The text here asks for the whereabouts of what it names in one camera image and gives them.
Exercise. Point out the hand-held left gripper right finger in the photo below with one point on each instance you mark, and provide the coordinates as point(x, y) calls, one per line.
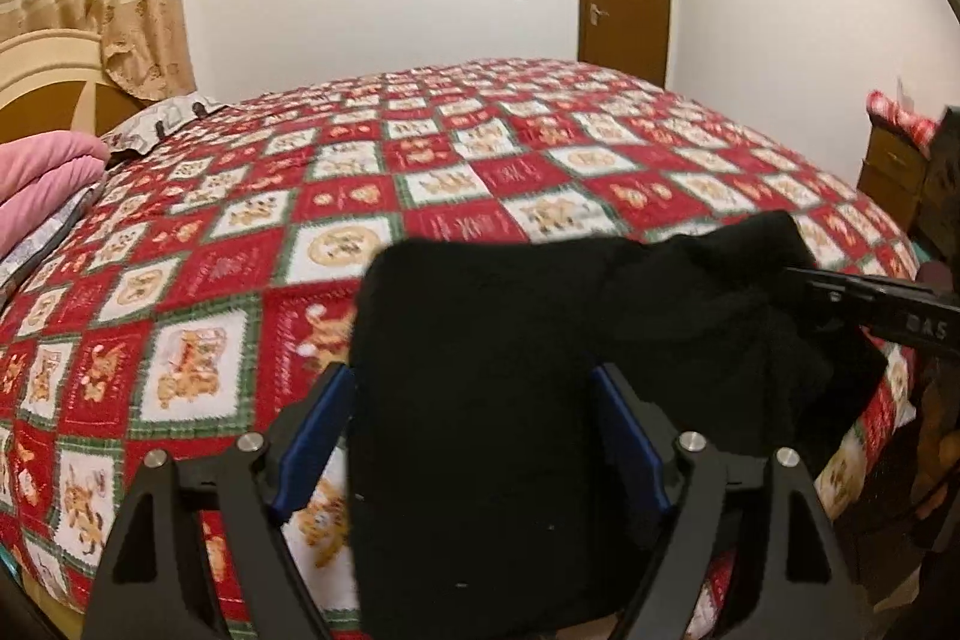
point(637, 445)

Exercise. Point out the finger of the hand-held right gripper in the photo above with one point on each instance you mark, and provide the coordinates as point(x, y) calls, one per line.
point(821, 291)

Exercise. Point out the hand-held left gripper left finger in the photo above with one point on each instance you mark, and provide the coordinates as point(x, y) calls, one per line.
point(307, 452)

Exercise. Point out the black pants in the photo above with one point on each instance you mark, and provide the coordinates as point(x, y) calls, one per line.
point(480, 385)

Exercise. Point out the person's right hand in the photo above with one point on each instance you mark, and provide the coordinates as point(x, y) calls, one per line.
point(937, 452)

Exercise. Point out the wooden dresser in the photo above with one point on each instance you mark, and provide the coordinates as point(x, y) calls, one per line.
point(892, 175)

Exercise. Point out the red plaid cloth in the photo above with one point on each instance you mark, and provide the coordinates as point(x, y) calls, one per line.
point(900, 115)

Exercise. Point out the red printed bedspread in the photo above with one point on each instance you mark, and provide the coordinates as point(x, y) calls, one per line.
point(450, 160)

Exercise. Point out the patterned white pillow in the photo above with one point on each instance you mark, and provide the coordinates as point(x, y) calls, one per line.
point(165, 115)

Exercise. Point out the pink folded quilt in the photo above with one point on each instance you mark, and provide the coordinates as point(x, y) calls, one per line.
point(37, 183)

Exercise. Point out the cream wooden headboard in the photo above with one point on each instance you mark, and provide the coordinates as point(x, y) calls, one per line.
point(45, 63)

